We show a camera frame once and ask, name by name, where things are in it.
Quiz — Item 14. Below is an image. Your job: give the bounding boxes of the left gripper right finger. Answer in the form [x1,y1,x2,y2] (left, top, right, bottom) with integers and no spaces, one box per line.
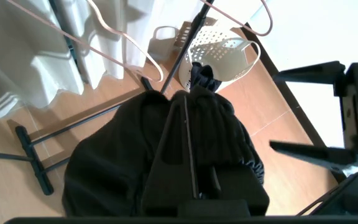
[197,164,270,216]

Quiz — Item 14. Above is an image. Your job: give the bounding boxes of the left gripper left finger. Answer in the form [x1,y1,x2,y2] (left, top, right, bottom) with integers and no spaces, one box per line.
[140,95,200,218]

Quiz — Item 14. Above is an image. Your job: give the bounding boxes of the black shorts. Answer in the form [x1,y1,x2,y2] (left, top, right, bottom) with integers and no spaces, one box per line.
[61,85,265,218]

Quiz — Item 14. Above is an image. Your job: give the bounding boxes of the pink clothes hanger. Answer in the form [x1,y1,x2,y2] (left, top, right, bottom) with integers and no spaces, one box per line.
[200,0,274,37]
[6,0,165,83]

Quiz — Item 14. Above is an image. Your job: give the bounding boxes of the white laundry basket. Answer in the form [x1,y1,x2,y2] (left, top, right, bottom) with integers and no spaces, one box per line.
[178,25,262,93]

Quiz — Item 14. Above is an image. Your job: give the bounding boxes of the black clothes rack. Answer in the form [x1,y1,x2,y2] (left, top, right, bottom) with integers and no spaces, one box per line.
[0,0,216,196]

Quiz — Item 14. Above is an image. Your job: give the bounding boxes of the black garment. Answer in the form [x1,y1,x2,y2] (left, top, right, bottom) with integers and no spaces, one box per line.
[190,62,224,93]

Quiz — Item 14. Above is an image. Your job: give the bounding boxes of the white curtain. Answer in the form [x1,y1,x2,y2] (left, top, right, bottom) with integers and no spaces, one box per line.
[0,0,251,119]

